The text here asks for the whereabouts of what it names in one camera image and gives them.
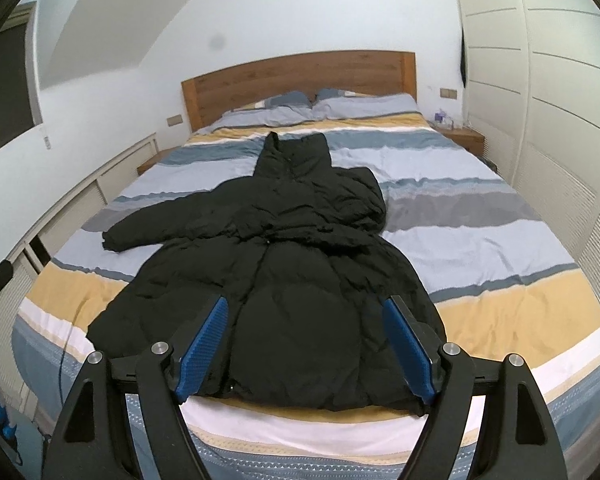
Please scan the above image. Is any wooden nightstand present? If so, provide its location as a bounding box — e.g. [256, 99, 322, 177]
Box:
[437, 126, 486, 150]
[137, 147, 182, 176]

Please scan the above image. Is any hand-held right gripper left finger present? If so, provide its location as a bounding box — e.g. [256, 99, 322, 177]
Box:
[42, 295, 230, 480]

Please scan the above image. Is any black cable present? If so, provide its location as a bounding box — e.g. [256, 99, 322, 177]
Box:
[41, 290, 93, 448]

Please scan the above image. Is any low white wall cabinet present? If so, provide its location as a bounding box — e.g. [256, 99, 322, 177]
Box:
[0, 132, 161, 413]

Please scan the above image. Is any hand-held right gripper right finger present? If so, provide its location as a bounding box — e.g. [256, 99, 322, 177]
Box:
[382, 295, 569, 480]

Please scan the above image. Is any black puffer jacket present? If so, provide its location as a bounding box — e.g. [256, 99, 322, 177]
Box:
[86, 131, 447, 417]

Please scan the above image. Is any wooden headboard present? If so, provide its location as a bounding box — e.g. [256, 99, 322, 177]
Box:
[181, 51, 417, 131]

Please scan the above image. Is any window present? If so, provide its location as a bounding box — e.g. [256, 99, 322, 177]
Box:
[0, 2, 44, 162]

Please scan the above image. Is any bed with striped duvet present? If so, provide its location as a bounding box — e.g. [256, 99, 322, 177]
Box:
[11, 106, 600, 480]

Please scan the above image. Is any striped pillow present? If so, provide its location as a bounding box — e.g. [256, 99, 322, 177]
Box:
[312, 88, 424, 122]
[214, 91, 314, 129]

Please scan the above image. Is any white wardrobe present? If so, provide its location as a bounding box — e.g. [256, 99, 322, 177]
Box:
[450, 0, 600, 361]

